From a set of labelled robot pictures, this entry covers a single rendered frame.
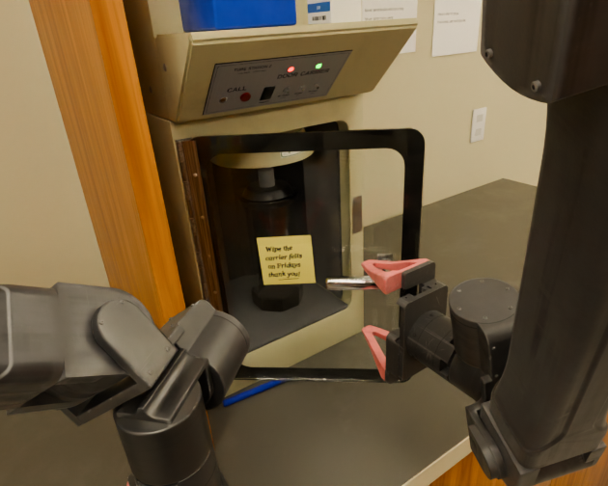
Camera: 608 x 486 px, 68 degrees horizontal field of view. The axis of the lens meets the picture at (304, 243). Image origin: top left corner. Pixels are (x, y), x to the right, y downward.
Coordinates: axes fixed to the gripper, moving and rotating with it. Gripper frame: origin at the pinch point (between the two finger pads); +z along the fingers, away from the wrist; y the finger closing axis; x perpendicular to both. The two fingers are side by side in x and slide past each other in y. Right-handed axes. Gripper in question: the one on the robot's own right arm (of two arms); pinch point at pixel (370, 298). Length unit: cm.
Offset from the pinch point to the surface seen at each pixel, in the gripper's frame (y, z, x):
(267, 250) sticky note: 3.3, 14.5, 6.1
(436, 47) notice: 24, 65, -83
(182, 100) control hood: 24.4, 16.3, 14.0
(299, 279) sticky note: -1.4, 11.9, 2.9
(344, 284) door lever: 0.6, 3.9, 1.0
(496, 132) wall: -8, 65, -118
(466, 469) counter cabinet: -39.6, -4.8, -17.9
